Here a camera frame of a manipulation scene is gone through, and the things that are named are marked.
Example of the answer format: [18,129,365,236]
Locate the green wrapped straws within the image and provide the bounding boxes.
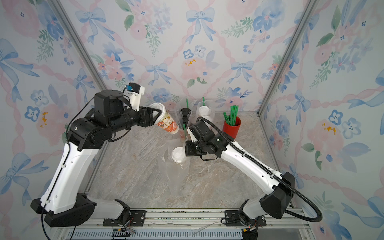
[223,105,239,127]

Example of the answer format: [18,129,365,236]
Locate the black corrugated cable conduit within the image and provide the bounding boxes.
[196,116,323,223]

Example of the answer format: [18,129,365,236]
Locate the right aluminium corner post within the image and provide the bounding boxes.
[258,0,318,118]

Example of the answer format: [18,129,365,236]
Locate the clear plastic carrier bag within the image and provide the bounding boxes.
[196,100,217,123]

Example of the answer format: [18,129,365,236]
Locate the red straw holder cup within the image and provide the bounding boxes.
[223,117,242,139]

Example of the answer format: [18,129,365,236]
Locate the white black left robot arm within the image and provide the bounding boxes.
[31,90,166,228]

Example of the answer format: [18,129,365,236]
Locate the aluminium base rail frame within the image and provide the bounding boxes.
[53,209,315,240]

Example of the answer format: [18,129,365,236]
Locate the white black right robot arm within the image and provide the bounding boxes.
[185,120,295,226]

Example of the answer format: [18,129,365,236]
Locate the aluminium corner post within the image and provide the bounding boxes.
[258,0,318,118]
[48,1,108,90]

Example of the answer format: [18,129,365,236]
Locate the black-lid red cup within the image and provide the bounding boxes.
[181,108,192,118]
[181,118,190,127]

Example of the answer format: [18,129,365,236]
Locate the left aluminium corner post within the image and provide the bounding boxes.
[48,1,108,90]

